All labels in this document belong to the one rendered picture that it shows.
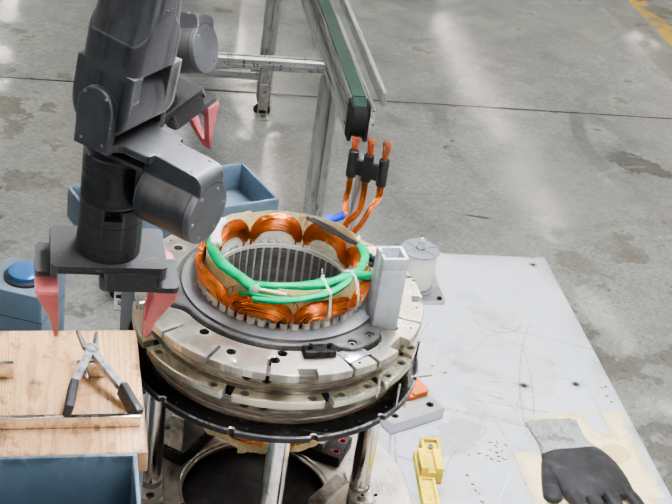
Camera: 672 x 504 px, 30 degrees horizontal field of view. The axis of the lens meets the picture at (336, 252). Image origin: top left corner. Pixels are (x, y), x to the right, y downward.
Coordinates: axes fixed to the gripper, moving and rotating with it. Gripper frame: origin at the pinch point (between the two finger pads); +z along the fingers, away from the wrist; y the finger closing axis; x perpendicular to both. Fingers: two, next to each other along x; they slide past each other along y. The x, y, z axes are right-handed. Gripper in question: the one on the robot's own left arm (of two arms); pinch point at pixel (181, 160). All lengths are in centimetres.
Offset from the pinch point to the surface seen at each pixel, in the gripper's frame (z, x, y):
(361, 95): 64, 63, 77
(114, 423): -5.9, -33.6, -33.9
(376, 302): 0.9, -38.9, -4.6
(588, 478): 46, -47, 13
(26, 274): -3.3, -3.2, -25.4
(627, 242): 185, 70, 166
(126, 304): 17.9, 6.0, -13.0
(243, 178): 10.6, 2.4, 8.7
